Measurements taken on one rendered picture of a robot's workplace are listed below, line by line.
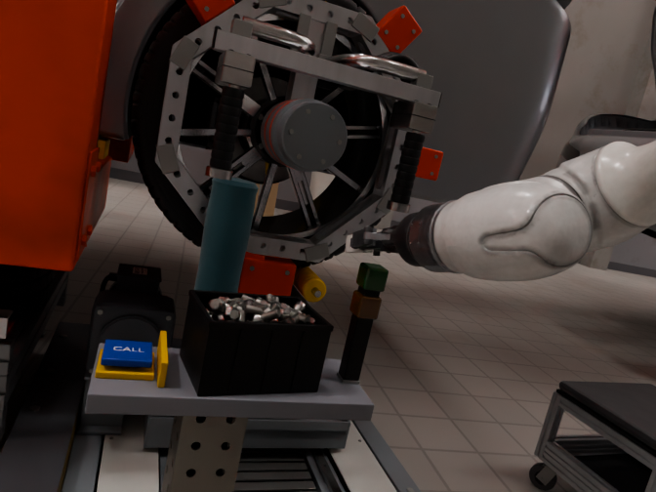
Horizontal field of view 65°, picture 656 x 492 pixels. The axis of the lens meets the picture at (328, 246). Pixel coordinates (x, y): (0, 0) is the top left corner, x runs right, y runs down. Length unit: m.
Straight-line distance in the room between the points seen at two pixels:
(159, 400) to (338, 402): 0.27
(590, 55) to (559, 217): 7.78
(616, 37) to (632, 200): 7.95
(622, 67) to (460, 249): 8.09
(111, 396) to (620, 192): 0.68
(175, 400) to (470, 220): 0.48
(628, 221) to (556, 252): 0.13
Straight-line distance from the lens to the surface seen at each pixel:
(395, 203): 0.98
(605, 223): 0.65
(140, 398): 0.79
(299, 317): 0.85
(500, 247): 0.54
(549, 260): 0.54
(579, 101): 8.20
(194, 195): 1.10
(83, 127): 1.00
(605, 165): 0.64
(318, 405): 0.85
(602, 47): 8.42
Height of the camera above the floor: 0.83
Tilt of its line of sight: 10 degrees down
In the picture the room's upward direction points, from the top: 12 degrees clockwise
